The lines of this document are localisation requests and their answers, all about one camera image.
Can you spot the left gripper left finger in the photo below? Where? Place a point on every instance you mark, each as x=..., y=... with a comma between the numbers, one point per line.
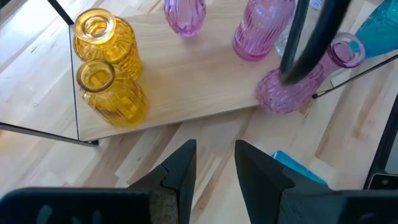
x=177, y=186

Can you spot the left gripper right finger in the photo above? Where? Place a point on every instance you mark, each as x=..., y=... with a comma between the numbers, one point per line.
x=261, y=186

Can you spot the tall pink glass vase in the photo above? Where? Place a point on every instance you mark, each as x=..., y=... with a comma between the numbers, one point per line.
x=273, y=95

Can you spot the tall yellow ribbed glass vase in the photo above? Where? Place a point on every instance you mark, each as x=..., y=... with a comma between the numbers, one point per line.
x=115, y=96

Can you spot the round clear ribbed glass vase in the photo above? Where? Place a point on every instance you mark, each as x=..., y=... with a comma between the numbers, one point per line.
x=281, y=43

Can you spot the pink ribbed glass vase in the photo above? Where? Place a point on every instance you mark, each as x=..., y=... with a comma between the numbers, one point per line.
x=258, y=31

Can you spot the squat yellow glass vase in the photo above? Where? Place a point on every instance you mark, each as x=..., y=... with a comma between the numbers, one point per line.
x=105, y=43

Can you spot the pink scalloped glass vase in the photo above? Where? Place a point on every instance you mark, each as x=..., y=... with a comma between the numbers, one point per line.
x=185, y=15

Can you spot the square teal glass vase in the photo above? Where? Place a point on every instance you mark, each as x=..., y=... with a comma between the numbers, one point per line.
x=382, y=31

